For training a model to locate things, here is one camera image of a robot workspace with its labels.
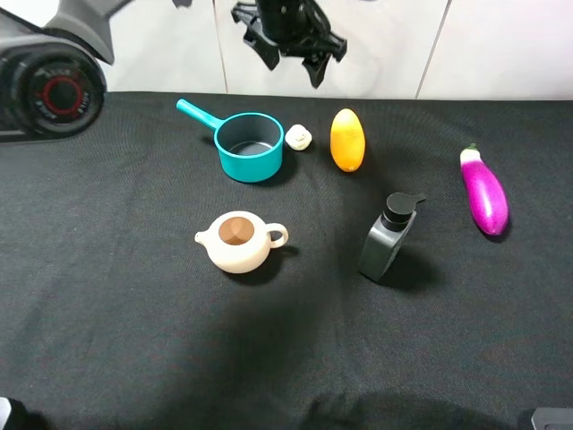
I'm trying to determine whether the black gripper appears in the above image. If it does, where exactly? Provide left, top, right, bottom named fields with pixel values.
left=231, top=1, right=347, bottom=88

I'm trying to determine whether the small white garlic toy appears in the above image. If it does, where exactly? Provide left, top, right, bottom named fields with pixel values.
left=285, top=125, right=312, bottom=151

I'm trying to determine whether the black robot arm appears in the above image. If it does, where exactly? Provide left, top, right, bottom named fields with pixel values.
left=1, top=1, right=347, bottom=143

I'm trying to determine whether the grey corner object right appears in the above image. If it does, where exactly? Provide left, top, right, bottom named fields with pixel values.
left=531, top=408, right=573, bottom=430

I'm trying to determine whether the orange yellow mango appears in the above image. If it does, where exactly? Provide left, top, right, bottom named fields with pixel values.
left=329, top=108, right=365, bottom=172

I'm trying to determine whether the beige ceramic teapot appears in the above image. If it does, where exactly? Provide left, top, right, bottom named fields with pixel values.
left=194, top=211, right=289, bottom=274

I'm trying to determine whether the black pump dispenser bottle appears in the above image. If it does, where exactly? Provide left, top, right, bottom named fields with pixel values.
left=358, top=193, right=426, bottom=282

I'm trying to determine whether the purple eggplant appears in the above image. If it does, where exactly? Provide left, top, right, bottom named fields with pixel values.
left=459, top=143, right=509, bottom=237

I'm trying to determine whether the black table cloth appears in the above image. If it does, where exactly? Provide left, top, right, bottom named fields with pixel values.
left=1, top=93, right=572, bottom=429

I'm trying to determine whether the teal saucepan with handle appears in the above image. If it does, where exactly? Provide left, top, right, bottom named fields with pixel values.
left=175, top=99, right=285, bottom=183

